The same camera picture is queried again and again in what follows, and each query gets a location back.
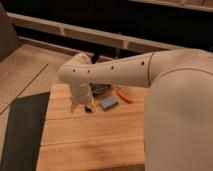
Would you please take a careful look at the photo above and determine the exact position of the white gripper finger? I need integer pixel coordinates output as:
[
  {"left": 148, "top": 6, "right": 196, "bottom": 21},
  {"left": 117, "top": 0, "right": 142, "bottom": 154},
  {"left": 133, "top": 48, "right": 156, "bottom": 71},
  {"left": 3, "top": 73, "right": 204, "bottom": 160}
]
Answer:
[
  {"left": 87, "top": 103, "right": 95, "bottom": 112},
  {"left": 70, "top": 105, "right": 75, "bottom": 113}
]

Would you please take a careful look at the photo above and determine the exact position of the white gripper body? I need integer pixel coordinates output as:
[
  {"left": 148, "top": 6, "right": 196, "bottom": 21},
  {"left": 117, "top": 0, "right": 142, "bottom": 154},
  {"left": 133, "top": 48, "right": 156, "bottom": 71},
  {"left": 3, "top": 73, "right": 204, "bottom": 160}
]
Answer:
[{"left": 70, "top": 93, "right": 93, "bottom": 105}]

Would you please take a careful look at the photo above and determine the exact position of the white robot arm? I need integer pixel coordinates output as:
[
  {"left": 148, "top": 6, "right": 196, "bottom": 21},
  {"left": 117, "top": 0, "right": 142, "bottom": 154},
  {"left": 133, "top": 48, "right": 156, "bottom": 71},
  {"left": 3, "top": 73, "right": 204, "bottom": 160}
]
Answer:
[{"left": 59, "top": 48, "right": 213, "bottom": 171}]

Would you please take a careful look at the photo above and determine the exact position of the dark ceramic bowl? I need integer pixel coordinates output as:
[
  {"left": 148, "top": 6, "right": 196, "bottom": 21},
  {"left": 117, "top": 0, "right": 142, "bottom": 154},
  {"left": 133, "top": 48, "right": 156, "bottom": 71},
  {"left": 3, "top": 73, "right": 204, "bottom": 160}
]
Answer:
[{"left": 90, "top": 84, "right": 112, "bottom": 95}]

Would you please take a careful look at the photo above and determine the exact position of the blue sponge block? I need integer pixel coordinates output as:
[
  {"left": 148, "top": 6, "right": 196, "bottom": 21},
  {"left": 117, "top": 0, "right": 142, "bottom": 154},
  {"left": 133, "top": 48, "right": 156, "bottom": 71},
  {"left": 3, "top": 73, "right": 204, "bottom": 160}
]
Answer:
[{"left": 100, "top": 96, "right": 118, "bottom": 110}]

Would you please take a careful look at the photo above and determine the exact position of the orange carrot toy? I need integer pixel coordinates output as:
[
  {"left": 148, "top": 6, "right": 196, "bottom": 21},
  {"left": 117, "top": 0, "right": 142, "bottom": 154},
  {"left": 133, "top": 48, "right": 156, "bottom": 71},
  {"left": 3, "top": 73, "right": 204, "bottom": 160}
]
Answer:
[{"left": 116, "top": 89, "right": 133, "bottom": 103}]

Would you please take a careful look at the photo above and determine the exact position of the dark floor mat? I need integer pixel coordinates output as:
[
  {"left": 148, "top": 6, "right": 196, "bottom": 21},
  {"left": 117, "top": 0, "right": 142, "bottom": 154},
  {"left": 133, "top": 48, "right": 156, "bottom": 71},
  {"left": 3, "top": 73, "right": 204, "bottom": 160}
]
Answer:
[{"left": 0, "top": 92, "right": 50, "bottom": 171}]

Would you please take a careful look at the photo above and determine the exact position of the white shelf frame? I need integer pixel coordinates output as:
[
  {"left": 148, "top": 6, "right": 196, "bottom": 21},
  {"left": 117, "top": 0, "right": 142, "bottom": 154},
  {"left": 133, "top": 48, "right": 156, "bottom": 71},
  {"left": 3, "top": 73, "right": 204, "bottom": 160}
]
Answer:
[{"left": 7, "top": 12, "right": 181, "bottom": 53}]

